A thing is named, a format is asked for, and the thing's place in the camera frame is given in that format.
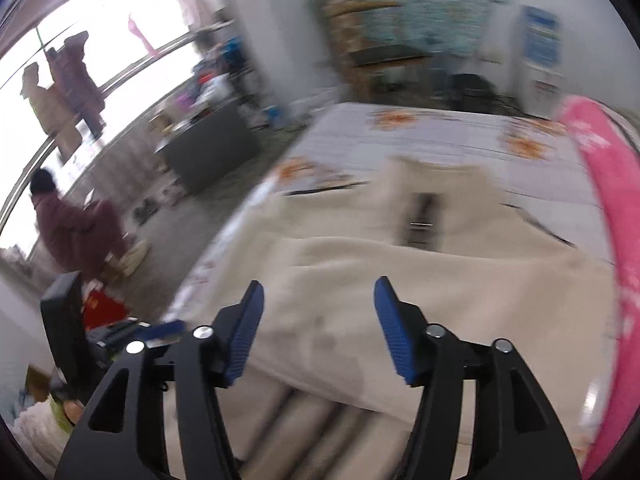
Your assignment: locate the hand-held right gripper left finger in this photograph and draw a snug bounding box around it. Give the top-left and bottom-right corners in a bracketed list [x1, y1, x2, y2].
[54, 280, 266, 480]

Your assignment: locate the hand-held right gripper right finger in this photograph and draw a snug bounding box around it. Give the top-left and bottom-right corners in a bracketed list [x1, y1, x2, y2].
[374, 275, 583, 480]

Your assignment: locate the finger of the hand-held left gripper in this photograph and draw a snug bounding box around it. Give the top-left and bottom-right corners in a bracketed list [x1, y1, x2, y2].
[146, 320, 185, 340]
[89, 324, 173, 361]

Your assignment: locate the cream zip jacket black trim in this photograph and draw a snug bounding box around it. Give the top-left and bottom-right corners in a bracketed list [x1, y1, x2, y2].
[165, 157, 618, 480]

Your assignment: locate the pile of clothes and bags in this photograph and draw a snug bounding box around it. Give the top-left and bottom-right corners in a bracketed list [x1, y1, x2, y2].
[155, 40, 251, 131]

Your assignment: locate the red gift bag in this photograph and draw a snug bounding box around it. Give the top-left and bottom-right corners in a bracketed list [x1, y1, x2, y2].
[82, 287, 128, 331]

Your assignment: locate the person's fluffy green-white robe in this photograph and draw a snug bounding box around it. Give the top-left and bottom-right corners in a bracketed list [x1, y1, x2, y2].
[10, 395, 76, 466]

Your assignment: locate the grey cabinet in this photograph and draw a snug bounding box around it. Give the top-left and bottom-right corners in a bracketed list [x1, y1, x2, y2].
[162, 102, 263, 196]

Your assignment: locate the tan hanging coat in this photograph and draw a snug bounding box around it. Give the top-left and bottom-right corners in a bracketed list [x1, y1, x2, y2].
[20, 62, 81, 156]

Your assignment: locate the pink floral blanket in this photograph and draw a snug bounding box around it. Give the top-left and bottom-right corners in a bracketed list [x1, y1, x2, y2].
[555, 95, 640, 478]

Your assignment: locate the metal window railing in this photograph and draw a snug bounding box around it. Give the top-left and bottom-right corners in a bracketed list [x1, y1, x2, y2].
[0, 30, 201, 241]

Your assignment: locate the maroon hanging coat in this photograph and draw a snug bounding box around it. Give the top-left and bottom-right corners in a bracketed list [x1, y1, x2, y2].
[45, 32, 106, 138]

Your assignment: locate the dark low object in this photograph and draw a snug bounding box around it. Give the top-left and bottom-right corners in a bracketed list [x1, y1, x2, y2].
[445, 72, 501, 106]

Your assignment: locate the wooden chair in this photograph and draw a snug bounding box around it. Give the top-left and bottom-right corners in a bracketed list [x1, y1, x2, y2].
[320, 0, 436, 101]

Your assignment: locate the white water dispenser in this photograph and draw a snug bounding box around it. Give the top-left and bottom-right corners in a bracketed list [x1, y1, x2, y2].
[510, 57, 561, 116]

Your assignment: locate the pink hanging garment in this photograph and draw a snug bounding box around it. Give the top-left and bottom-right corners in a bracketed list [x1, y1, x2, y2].
[127, 12, 161, 58]

